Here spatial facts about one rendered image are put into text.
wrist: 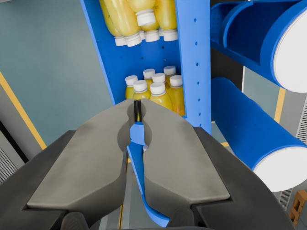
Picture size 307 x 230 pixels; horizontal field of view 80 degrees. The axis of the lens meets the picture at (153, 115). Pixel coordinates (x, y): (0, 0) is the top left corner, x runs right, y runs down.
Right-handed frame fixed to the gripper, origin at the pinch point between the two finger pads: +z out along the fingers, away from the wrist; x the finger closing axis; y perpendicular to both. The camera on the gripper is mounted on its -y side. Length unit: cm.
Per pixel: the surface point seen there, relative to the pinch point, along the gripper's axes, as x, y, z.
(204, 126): 15.9, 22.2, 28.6
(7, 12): -99, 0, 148
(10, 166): -131, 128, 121
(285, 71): 45, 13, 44
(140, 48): -1, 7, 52
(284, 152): 57, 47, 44
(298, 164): 66, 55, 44
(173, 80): 7.9, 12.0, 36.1
